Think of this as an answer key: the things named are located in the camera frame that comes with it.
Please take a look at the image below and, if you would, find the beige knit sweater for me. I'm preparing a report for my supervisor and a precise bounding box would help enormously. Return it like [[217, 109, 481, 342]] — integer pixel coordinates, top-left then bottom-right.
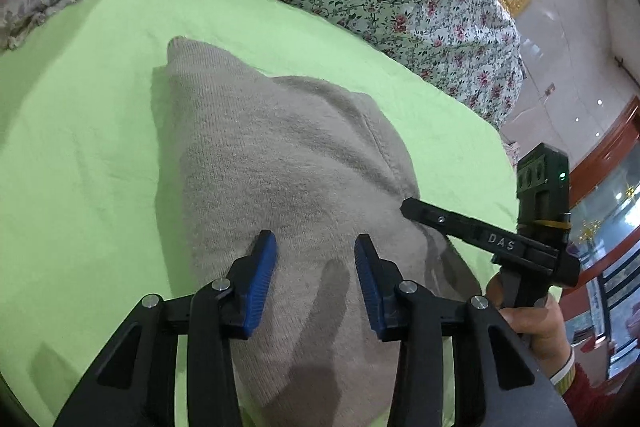
[[152, 36, 484, 427]]

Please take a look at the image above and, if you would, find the person's right forearm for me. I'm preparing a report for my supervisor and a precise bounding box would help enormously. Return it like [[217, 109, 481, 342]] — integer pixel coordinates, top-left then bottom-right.
[[547, 346, 632, 427]]

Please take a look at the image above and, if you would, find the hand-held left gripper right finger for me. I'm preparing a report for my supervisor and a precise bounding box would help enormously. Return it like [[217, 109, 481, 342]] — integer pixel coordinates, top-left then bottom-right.
[[354, 233, 576, 427]]

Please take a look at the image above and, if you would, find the wooden glass cabinet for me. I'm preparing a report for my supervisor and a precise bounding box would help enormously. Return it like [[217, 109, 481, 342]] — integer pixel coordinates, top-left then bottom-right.
[[559, 96, 640, 389]]

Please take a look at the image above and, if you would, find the person's right hand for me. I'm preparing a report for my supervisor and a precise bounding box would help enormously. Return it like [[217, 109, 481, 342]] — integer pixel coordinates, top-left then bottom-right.
[[485, 274, 574, 379]]

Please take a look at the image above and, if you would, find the green bed sheet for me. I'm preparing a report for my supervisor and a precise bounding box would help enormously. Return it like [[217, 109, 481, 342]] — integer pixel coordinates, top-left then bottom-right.
[[0, 0, 522, 427]]

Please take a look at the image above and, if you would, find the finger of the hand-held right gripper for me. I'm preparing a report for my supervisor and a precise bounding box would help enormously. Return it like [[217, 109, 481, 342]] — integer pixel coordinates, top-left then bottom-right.
[[400, 198, 526, 259]]

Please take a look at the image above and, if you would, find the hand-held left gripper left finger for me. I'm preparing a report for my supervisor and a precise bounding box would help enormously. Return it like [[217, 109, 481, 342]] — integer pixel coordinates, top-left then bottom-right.
[[52, 229, 278, 427]]

